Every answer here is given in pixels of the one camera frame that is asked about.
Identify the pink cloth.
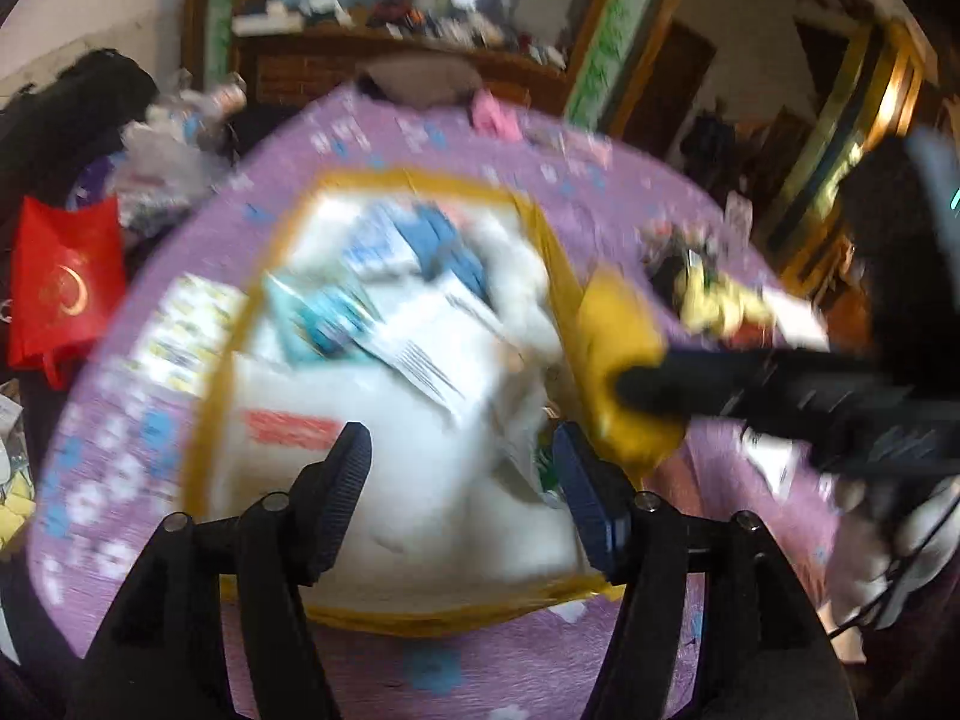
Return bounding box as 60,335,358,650
471,90,524,142

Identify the wooden dresser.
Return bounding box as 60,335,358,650
229,11,578,117

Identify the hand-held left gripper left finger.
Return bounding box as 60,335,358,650
71,422,374,720

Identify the brown wooden door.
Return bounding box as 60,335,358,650
622,21,717,158

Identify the pile of clear plastic bags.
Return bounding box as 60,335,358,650
112,71,248,233

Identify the teal printed packet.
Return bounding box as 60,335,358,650
266,274,383,361

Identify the white blue packet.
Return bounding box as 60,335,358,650
345,202,492,301

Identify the person's right hand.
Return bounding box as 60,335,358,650
823,474,960,631

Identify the white packet red print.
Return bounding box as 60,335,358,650
240,409,346,452

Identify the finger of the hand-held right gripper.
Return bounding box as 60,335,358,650
613,345,886,443

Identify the golden framed cabinet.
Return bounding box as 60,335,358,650
772,22,923,293

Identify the yellow white printed packet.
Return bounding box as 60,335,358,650
131,274,248,398

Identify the red shopping bag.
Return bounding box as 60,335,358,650
7,195,128,391

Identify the yellow crumpled bag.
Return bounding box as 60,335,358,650
0,457,37,552

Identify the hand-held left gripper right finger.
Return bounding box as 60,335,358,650
551,421,860,720

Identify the purple floral blanket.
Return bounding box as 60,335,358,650
26,82,863,720

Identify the mustard yellow pouch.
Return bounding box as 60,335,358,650
574,270,687,470

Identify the dark green packet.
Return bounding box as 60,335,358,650
641,229,721,293

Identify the assorted small household clutter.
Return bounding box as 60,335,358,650
232,0,571,68

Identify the yellow fabric storage bag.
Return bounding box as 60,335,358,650
180,169,627,635

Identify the white paper sheet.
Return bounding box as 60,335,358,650
765,292,830,352

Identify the green patterned mirror panel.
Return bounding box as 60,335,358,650
566,0,657,121

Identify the white paper packet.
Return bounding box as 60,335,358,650
352,277,511,421

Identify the black suitcase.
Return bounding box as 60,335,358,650
0,49,158,188

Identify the brown cushion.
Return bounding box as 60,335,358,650
356,52,485,106

